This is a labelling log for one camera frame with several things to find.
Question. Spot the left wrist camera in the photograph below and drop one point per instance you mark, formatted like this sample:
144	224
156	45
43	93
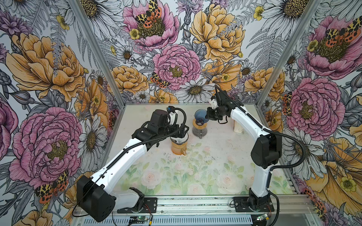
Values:
159	119

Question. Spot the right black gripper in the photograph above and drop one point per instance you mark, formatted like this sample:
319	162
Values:
209	115

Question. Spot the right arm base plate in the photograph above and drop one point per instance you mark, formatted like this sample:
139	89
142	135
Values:
240	204

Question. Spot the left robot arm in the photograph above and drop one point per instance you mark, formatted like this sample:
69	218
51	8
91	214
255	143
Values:
96	195

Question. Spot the coffee filter pack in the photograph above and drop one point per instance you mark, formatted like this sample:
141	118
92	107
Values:
238	128

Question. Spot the orange glass carafe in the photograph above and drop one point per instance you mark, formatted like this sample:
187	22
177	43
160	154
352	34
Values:
179	149

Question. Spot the aluminium frame rail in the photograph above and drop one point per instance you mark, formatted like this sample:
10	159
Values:
207	210

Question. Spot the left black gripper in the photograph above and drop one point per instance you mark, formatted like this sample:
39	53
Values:
182	133

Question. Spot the grey glass pitcher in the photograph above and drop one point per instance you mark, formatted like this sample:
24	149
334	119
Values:
200	133

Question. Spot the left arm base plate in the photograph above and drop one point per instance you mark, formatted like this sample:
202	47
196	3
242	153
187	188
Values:
145	205

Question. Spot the blue glass dripper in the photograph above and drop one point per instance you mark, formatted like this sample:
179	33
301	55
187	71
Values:
201	117

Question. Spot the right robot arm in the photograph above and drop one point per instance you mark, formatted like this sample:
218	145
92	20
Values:
266	150

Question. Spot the clear grey glass dripper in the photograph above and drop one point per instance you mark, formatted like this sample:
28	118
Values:
182	139

